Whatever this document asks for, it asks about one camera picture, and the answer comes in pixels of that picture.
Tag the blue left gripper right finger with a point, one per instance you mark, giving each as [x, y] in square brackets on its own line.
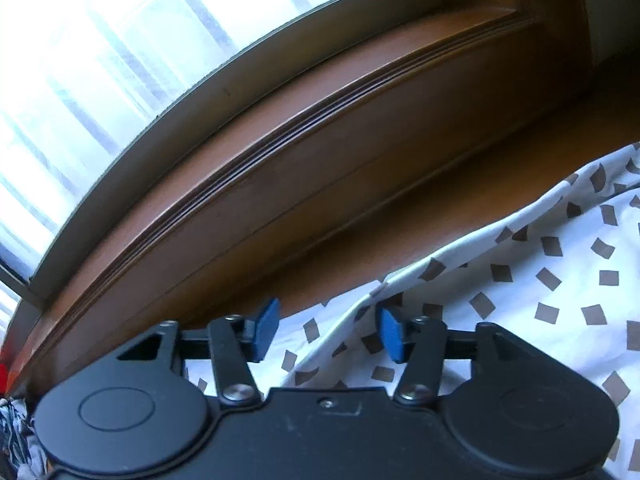
[420, 344]

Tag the white patterned pyjama pants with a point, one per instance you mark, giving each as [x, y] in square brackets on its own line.
[562, 273]

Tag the grey sweatshirt garment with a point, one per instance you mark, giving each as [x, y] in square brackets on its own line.
[22, 455]

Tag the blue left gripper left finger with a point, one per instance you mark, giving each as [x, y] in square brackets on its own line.
[234, 342]

